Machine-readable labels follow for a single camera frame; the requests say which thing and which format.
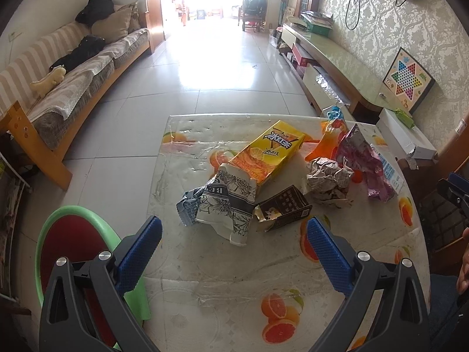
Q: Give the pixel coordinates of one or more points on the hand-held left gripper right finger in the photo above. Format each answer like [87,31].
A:
[328,260]

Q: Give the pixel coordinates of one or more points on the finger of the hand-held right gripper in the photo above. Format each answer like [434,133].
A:
[452,190]

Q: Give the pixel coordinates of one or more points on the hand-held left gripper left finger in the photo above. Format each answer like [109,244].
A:
[141,256]

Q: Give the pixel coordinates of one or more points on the dark brown small box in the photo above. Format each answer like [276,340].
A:
[289,205]

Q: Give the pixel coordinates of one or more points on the red bin with green rim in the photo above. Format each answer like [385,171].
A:
[73,234]

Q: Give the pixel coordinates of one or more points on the orange snack bag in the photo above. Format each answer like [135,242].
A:
[326,143]

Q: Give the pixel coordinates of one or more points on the yellow drink carton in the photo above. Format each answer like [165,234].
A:
[267,150]

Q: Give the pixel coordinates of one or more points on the person's right hand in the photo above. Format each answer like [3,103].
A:
[463,275]

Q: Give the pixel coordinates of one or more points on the blue white small box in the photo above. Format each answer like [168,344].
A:
[388,170]

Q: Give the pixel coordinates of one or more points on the crumpled blue paper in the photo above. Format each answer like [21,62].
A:
[187,207]

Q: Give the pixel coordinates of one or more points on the white cardboard box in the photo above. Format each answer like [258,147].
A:
[403,139]

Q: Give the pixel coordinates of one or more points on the fruit print tablecloth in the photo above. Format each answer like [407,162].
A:
[220,264]

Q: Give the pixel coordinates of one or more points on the crumpled newspaper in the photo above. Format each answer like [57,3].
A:
[328,179]

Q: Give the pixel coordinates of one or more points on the green packet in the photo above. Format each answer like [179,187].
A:
[403,117]

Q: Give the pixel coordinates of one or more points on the pink foil snack bag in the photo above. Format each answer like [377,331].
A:
[361,154]

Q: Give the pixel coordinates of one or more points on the star checkers game board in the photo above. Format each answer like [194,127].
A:
[408,80]

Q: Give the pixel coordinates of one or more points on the person's leg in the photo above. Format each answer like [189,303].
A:
[445,311]

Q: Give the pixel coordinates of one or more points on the long low television cabinet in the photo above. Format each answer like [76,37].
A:
[337,58]

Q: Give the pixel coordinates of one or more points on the wooden sofa with striped cover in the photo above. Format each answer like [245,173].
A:
[14,124]

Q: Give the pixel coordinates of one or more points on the cream plush toy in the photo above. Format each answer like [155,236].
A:
[47,80]

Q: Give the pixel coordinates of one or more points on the black clothing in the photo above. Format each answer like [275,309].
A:
[78,55]

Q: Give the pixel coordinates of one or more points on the stack of boxes on cabinet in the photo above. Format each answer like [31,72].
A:
[317,20]

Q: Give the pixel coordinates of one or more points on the beige pillow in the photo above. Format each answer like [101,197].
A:
[111,25]

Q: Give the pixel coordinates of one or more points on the brown patterned pillow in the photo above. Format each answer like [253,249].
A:
[135,16]

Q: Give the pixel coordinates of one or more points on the wooden door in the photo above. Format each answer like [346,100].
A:
[155,11]

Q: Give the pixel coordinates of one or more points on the black bag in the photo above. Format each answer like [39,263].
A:
[94,10]

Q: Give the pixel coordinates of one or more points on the wooden chair with dark bag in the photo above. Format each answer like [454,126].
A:
[252,11]

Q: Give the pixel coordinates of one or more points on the white wall socket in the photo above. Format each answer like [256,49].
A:
[13,36]

